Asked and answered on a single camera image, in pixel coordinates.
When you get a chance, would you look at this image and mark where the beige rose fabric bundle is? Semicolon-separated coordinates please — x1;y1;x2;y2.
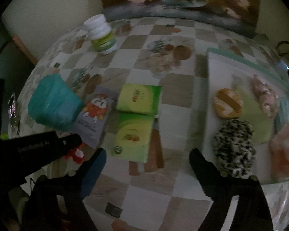
251;74;280;119

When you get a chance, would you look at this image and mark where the teal plastic bag roll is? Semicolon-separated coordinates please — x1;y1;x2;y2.
28;74;84;131

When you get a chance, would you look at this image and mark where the green tissue pack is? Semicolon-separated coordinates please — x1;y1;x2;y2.
116;84;163;116
111;113;155;163

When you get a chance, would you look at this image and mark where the white green-labelled bottle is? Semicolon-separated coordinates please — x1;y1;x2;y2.
82;14;116;55

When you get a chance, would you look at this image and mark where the keychain with charm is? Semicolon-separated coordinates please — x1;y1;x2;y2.
8;93;20;135

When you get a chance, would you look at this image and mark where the orange round puff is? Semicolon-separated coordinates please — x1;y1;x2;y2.
214;88;243;118

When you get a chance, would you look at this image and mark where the light green cloth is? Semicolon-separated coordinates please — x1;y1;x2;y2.
236;87;274;144

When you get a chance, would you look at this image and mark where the floral painting canvas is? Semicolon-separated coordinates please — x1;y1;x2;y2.
102;0;260;38

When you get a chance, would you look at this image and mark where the pink fluffy plush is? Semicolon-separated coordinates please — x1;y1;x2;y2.
270;123;289;181

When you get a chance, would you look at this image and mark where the leopard print plush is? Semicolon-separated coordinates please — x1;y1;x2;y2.
213;118;256;178

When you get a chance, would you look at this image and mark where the checkered patterned tablecloth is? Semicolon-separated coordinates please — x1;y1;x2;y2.
18;17;289;230

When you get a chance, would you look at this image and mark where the cartoon snack packet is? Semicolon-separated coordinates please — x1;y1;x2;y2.
71;86;118;148

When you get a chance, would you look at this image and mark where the light blue cloth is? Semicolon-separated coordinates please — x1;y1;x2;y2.
274;97;289;134

